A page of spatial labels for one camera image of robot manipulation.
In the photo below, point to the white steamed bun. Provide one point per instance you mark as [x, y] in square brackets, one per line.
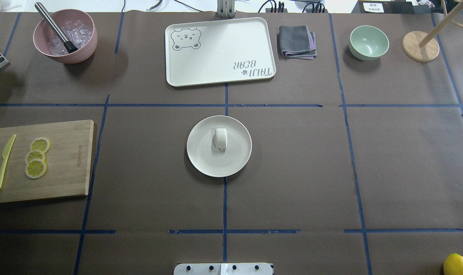
[220, 138]

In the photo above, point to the cream bear tray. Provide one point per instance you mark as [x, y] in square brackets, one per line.
[220, 51]

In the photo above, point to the round cream plate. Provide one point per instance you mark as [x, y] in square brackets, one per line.
[211, 161]

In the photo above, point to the folded grey cloth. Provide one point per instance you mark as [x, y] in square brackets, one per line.
[297, 42]

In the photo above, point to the bamboo cutting board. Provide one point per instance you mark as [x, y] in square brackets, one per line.
[68, 161]

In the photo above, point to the mint green bowl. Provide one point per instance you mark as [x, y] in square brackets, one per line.
[368, 43]

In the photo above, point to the metal muddler black tip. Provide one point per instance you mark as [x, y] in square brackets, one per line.
[69, 46]

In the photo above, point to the pink bowl with ice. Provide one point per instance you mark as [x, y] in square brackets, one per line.
[79, 30]

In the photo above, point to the lemon slice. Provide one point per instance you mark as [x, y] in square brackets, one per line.
[35, 169]
[41, 144]
[35, 154]

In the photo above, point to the wooden mug tree stand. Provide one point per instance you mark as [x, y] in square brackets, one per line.
[423, 47]

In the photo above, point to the yellow-green plastic knife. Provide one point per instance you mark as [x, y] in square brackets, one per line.
[5, 156]

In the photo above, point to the yellow lemon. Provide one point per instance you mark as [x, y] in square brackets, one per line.
[453, 264]

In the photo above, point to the aluminium frame post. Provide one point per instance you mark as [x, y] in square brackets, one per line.
[226, 8]

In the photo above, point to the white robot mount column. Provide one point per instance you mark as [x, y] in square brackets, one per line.
[247, 268]

